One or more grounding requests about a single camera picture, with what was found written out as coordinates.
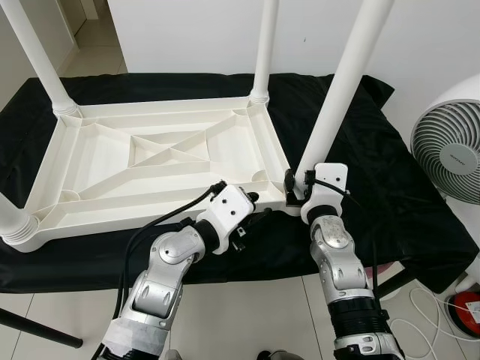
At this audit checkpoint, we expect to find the white plastic table leg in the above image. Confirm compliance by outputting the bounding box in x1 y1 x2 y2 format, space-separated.
250 0 280 104
0 193 40 245
295 0 396 185
0 0 82 117

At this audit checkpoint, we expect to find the white plastic table top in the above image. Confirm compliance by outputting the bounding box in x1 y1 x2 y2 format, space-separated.
4 97 308 252

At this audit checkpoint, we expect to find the black tablecloth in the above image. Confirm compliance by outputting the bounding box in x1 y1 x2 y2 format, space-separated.
0 73 480 295

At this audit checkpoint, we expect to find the pink cloth bundle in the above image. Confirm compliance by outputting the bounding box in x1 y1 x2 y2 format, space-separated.
371 262 395 279

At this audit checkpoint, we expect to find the grey right robot foot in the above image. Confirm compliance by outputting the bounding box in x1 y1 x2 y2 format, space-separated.
257 350 299 360

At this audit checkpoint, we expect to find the black metal table leg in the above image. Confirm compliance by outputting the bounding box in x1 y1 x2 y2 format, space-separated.
0 306 83 350
375 266 422 300

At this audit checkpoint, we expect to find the white round fan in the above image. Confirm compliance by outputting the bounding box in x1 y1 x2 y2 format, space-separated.
411 75 480 208

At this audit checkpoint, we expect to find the red object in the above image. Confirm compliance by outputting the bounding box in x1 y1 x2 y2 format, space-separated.
450 291 480 338

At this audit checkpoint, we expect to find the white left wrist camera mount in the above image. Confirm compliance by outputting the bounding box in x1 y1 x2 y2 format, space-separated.
196 184 256 254

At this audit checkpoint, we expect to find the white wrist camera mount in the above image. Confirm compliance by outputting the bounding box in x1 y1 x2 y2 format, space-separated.
196 184 256 254
301 163 350 224

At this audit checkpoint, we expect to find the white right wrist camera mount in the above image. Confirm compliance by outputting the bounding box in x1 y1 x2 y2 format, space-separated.
301 163 350 224

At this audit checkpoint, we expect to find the white floor cable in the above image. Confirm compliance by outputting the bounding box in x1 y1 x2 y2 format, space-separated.
390 285 480 355

